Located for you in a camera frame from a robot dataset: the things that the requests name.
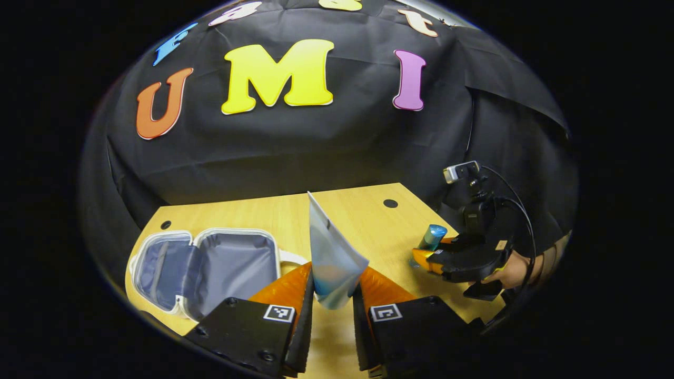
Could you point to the white suitcase with grey lining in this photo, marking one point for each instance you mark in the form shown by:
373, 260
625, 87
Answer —
237, 268

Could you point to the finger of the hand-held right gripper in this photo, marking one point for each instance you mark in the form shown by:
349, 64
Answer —
429, 259
458, 242

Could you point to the black backdrop cloth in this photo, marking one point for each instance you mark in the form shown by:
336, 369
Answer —
316, 147

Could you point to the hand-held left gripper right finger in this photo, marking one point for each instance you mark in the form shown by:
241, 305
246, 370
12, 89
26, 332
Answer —
360, 337

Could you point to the white and blue cream tube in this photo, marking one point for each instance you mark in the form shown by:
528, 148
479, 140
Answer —
331, 258

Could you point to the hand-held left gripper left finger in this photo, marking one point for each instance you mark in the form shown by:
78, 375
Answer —
305, 331

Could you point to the blue skincare bottle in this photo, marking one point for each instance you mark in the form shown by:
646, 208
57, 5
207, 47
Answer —
434, 237

